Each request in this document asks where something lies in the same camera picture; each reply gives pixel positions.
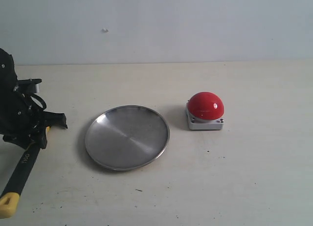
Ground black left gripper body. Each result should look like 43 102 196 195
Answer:
0 49 45 136

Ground yellow black claw hammer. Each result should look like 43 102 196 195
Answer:
0 112 68 219

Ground red dome push button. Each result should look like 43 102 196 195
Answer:
185 91 224 131

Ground round steel plate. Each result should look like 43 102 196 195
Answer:
84 105 170 171

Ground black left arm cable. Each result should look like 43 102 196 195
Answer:
22 92 47 113

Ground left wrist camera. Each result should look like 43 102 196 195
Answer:
18 78 42 94

